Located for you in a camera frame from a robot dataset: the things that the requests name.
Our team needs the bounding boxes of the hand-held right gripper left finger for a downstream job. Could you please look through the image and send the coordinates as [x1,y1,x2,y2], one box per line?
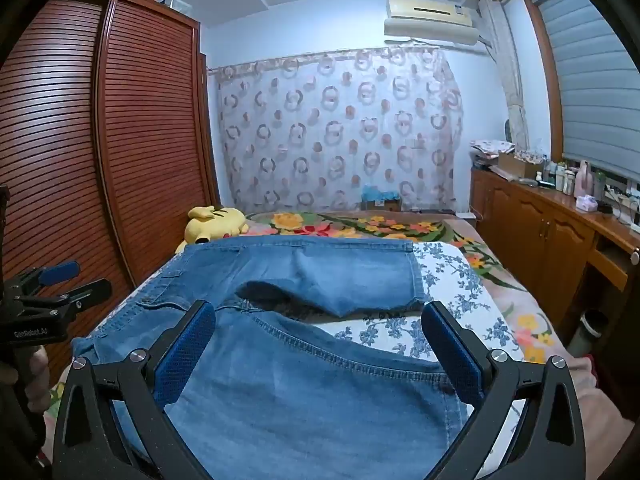
[52,300,217,480]

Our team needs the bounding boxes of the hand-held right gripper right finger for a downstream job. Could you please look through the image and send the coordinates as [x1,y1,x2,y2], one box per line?
[421,301,586,480]

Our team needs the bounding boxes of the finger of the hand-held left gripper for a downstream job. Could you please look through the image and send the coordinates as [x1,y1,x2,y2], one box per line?
[7,261,81,295]
[20,279,112,312]

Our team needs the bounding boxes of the blue denim pants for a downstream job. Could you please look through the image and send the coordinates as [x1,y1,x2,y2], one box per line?
[71,238,471,480]

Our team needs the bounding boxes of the person's left hand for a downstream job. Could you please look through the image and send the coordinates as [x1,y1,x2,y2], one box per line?
[0,346,52,416]

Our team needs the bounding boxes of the white blue floral bedsheet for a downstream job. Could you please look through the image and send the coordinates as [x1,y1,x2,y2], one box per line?
[45,240,526,466]

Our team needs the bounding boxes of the colourful floral blanket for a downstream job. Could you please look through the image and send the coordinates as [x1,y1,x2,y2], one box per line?
[245,209,601,411]

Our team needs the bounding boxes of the yellow plush toy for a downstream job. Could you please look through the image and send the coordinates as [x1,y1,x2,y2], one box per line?
[175,205,250,255]

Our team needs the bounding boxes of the dark waste bin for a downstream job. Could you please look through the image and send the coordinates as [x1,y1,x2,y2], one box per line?
[570,309,608,353]

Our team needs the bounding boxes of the brown louvered wooden wardrobe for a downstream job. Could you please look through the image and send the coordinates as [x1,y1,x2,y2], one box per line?
[0,0,221,391]

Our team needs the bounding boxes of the wooden sideboard cabinet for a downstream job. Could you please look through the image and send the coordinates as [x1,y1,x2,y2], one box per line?
[470,166,640,346]

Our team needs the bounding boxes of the blue item on box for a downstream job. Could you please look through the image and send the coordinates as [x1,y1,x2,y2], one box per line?
[361,185,402,212]

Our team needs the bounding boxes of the open cardboard box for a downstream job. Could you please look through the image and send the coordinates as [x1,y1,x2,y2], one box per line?
[497,151,545,180]

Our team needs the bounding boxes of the group of toiletry bottles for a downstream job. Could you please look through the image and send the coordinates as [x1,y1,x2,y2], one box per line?
[536,159,581,195]

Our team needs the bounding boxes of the tall pink bottle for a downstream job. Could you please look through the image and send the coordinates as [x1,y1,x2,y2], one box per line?
[575,160,595,199]

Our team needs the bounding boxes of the circle patterned sheer curtain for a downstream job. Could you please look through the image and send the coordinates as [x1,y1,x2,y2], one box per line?
[209,46,466,213]

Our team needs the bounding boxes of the tied beige side curtain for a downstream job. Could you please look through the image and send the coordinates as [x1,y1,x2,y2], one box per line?
[479,0,531,148]

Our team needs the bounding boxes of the grey window blind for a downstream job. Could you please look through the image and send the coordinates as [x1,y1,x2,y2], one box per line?
[537,0,640,181]

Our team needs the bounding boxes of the white wall air conditioner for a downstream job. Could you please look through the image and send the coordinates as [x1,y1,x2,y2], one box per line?
[384,0,492,46]

